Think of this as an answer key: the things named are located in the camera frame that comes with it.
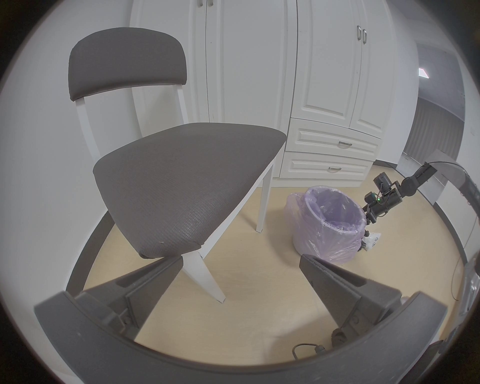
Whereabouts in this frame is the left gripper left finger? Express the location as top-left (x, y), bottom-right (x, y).
top-left (75, 255), bottom-right (185, 340)

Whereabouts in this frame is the black cable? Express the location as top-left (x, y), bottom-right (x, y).
top-left (292, 342), bottom-right (330, 361)
top-left (451, 255), bottom-right (466, 301)

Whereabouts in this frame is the white trash bin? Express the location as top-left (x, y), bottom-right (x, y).
top-left (292, 187), bottom-right (366, 264)

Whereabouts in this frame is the grey padded white chair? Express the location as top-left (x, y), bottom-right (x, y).
top-left (68, 27), bottom-right (288, 304)

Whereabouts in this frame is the white wardrobe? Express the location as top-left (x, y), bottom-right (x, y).
top-left (129, 0), bottom-right (399, 188)

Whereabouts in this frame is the purple plastic bag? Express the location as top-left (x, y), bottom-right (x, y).
top-left (283, 185), bottom-right (367, 265)

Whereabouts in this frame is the grey curtain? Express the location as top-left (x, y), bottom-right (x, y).
top-left (404, 95), bottom-right (466, 163)

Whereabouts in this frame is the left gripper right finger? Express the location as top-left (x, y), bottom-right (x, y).
top-left (299, 254), bottom-right (403, 340)

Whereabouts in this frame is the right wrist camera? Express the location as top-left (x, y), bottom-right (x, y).
top-left (373, 172), bottom-right (395, 196)

